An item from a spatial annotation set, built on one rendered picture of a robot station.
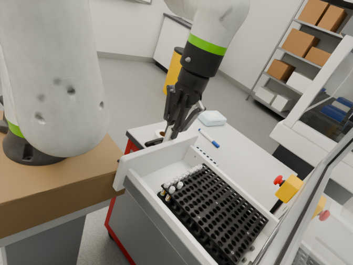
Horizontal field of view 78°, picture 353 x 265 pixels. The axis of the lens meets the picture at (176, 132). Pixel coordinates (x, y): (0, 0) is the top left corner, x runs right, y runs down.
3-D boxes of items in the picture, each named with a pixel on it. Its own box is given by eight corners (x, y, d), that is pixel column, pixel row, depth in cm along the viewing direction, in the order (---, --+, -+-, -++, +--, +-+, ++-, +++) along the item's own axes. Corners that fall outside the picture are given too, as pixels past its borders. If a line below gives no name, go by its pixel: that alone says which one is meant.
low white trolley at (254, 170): (98, 233, 128) (126, 129, 89) (170, 191, 173) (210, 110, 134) (162, 332, 101) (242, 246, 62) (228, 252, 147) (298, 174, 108)
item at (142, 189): (122, 186, 56) (127, 169, 53) (185, 158, 74) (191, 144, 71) (252, 347, 38) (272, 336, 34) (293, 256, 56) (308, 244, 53)
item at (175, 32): (149, 62, 423) (169, -9, 361) (189, 66, 501) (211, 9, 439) (171, 79, 385) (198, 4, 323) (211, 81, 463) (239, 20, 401)
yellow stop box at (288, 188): (271, 193, 74) (284, 179, 70) (278, 185, 79) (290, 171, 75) (285, 204, 72) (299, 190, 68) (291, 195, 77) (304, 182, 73)
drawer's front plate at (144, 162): (111, 187, 56) (120, 156, 51) (183, 156, 77) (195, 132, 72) (115, 192, 55) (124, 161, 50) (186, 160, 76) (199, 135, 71)
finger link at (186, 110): (193, 92, 57) (197, 94, 57) (179, 126, 63) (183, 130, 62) (184, 93, 54) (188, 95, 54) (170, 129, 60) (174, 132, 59)
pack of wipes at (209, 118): (206, 126, 115) (209, 120, 112) (195, 116, 120) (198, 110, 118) (224, 125, 124) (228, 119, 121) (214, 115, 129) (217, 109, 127)
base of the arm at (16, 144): (-25, 112, 55) (-30, 90, 52) (38, 104, 67) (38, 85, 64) (19, 175, 45) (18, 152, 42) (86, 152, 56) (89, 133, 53)
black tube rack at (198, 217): (153, 201, 55) (161, 184, 52) (195, 177, 68) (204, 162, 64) (221, 280, 45) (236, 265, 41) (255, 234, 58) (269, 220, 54)
